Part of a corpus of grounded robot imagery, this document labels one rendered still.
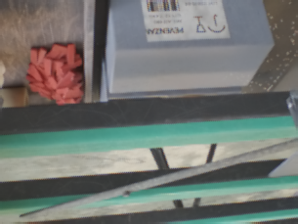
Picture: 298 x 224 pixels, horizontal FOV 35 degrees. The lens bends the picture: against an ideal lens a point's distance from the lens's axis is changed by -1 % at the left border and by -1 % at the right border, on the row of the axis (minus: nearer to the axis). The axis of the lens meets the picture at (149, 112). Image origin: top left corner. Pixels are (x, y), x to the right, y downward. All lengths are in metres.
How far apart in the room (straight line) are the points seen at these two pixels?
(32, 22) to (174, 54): 0.22
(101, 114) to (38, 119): 0.06
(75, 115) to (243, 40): 0.32
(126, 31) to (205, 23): 0.11
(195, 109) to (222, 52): 0.23
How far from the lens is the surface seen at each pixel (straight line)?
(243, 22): 0.70
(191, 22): 0.68
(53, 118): 0.45
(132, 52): 0.65
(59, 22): 0.74
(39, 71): 0.84
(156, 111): 0.46
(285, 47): 0.93
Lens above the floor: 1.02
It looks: 23 degrees down
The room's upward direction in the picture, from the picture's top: 172 degrees clockwise
